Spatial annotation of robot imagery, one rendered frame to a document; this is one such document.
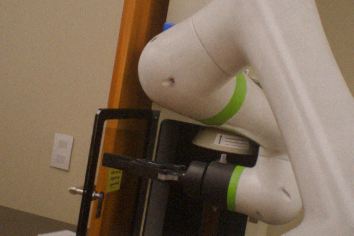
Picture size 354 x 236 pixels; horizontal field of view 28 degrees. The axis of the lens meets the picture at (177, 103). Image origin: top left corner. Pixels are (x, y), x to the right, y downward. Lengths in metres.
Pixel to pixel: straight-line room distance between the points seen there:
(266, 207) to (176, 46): 0.47
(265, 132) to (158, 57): 0.33
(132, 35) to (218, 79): 0.72
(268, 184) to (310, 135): 0.57
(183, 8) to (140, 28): 0.12
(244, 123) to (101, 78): 1.17
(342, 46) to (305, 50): 1.20
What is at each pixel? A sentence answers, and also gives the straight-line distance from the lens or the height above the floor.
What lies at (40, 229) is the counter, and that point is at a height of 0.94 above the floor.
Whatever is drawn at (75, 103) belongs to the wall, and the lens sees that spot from 2.34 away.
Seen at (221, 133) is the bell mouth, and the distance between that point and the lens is 1.73.
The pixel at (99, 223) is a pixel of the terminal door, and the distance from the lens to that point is 1.58.
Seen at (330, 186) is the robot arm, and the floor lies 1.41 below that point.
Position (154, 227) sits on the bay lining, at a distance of 1.85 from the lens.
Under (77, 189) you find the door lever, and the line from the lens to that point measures 1.54.
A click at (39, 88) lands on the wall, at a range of 2.40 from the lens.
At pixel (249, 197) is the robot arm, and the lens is 1.37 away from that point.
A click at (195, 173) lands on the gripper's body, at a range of 1.41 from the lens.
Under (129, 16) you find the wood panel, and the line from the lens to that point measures 1.69.
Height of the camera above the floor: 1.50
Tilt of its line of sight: 3 degrees down
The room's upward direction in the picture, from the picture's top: 9 degrees clockwise
